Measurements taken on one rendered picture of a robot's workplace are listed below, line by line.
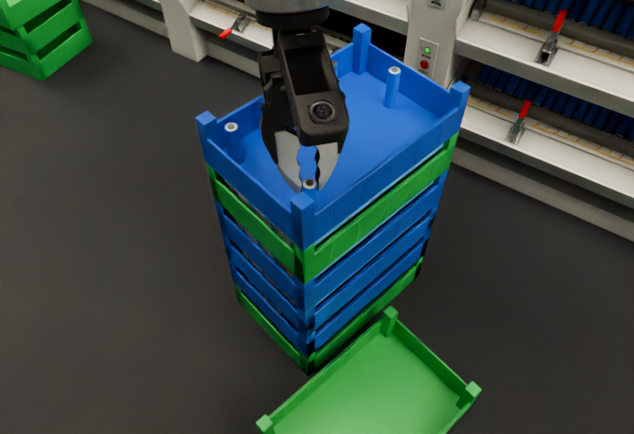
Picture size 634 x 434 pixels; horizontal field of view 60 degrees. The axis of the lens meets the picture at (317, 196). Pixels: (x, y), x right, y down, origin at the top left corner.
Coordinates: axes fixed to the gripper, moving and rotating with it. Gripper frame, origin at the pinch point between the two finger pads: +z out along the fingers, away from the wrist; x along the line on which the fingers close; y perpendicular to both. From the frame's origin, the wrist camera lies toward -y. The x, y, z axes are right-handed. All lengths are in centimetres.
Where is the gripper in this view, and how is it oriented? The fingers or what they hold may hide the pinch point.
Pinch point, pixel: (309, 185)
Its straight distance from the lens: 62.8
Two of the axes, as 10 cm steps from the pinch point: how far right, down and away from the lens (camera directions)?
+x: -9.7, 1.7, -1.4
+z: 0.6, 8.0, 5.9
